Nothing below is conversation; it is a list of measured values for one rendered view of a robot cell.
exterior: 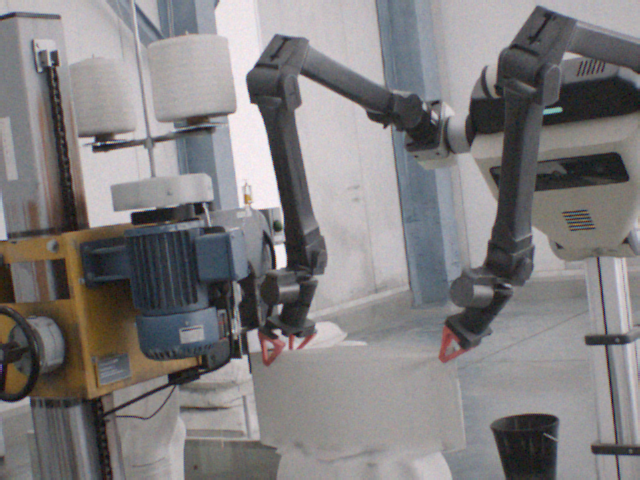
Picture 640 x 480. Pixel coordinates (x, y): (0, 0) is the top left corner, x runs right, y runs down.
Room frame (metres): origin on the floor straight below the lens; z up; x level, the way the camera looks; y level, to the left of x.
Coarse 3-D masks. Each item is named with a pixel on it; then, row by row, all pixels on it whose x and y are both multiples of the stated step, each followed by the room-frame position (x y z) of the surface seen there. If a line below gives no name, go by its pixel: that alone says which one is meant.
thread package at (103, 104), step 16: (80, 64) 2.28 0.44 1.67; (96, 64) 2.28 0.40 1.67; (112, 64) 2.30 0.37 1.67; (80, 80) 2.28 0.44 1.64; (96, 80) 2.28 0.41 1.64; (112, 80) 2.29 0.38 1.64; (128, 80) 2.34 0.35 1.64; (80, 96) 2.28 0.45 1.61; (96, 96) 2.28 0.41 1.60; (112, 96) 2.29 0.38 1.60; (128, 96) 2.33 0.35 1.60; (80, 112) 2.28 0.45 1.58; (96, 112) 2.27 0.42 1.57; (112, 112) 2.28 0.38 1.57; (128, 112) 2.31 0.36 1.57; (80, 128) 2.28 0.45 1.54; (96, 128) 2.27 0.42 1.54; (112, 128) 2.28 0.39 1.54; (128, 128) 2.31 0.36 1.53
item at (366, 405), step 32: (256, 352) 2.36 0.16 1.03; (288, 352) 2.31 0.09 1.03; (320, 352) 2.32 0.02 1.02; (352, 352) 2.19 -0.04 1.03; (384, 352) 2.17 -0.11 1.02; (416, 352) 2.15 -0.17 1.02; (448, 352) 2.12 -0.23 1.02; (256, 384) 2.37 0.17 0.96; (288, 384) 2.31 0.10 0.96; (320, 384) 2.24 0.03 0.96; (352, 384) 2.20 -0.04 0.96; (384, 384) 2.17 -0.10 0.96; (416, 384) 2.16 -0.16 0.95; (448, 384) 2.13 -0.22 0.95; (288, 416) 2.32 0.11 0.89; (320, 416) 2.24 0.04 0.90; (352, 416) 2.20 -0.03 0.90; (384, 416) 2.18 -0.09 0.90; (416, 416) 2.16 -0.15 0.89; (448, 416) 2.13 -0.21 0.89; (288, 448) 2.31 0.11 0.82; (320, 448) 2.25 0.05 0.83; (352, 448) 2.20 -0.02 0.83; (384, 448) 2.18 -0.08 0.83; (416, 448) 2.16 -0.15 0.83; (448, 448) 2.14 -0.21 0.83
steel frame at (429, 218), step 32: (128, 0) 7.79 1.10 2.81; (160, 0) 8.34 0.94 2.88; (192, 0) 8.28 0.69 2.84; (384, 0) 11.02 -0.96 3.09; (416, 0) 10.72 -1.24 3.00; (160, 32) 7.97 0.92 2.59; (192, 32) 8.30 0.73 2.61; (384, 32) 10.95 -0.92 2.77; (416, 32) 10.85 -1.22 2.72; (416, 64) 10.89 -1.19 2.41; (224, 128) 8.25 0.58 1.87; (192, 160) 8.39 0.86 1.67; (224, 160) 8.21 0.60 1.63; (224, 192) 8.18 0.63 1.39; (416, 192) 10.99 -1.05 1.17; (448, 192) 10.87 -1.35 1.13; (416, 224) 11.02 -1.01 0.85; (448, 224) 10.81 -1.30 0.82; (416, 256) 11.03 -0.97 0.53; (448, 256) 10.74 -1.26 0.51; (416, 288) 10.97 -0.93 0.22; (448, 288) 10.70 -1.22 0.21
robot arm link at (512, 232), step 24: (504, 48) 1.88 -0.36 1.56; (552, 72) 1.81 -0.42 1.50; (504, 96) 1.88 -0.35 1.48; (528, 96) 1.84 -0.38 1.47; (552, 96) 1.83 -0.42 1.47; (528, 120) 1.87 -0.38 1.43; (504, 144) 1.92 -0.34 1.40; (528, 144) 1.90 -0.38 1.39; (504, 168) 1.94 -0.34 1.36; (528, 168) 1.92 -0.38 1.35; (504, 192) 1.95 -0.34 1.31; (528, 192) 1.95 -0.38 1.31; (504, 216) 1.97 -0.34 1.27; (528, 216) 1.98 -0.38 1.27; (504, 240) 1.99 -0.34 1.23; (528, 240) 2.00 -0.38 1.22; (504, 264) 2.01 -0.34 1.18
